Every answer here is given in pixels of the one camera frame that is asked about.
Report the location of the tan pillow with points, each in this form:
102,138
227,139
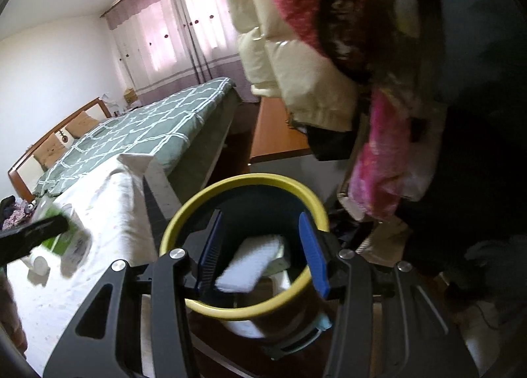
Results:
82,124
49,151

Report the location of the person's left forearm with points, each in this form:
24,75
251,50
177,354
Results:
10,312

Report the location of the wooden bed headboard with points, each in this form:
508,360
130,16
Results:
20,180

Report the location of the wooden desk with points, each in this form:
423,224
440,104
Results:
271,135

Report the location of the white floral tablecloth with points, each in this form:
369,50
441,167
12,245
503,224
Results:
103,217

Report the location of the cream puffer jacket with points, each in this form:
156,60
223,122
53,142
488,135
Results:
296,73

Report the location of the white bottle cap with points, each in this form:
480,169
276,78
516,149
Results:
41,266

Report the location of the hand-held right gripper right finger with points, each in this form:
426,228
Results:
315,254

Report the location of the pink floral garment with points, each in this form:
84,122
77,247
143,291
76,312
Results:
383,163

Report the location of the pile of clothes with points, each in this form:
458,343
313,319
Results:
12,217

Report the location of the green label plastic bottle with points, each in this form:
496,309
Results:
70,244

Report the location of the yellow rimmed trash bin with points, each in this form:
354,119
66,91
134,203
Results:
255,180

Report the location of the pink window curtain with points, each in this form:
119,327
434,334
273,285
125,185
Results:
164,32

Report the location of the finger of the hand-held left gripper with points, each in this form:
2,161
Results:
33,234

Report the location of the bed with green quilt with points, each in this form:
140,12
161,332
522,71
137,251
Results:
144,126

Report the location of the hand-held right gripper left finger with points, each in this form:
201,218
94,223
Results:
210,254

